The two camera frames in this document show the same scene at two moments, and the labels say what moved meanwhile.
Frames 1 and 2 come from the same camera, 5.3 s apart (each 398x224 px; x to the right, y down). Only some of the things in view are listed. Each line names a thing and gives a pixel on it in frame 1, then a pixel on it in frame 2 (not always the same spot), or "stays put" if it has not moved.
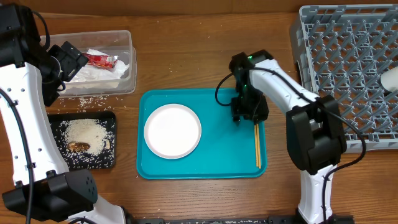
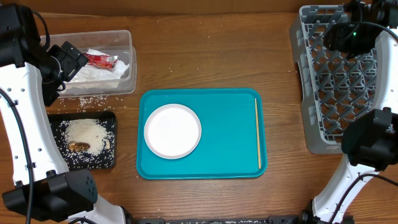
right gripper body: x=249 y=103 to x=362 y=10
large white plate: x=173 y=131 stays put
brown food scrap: x=78 y=146 stays put
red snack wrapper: x=106 y=61 stays put
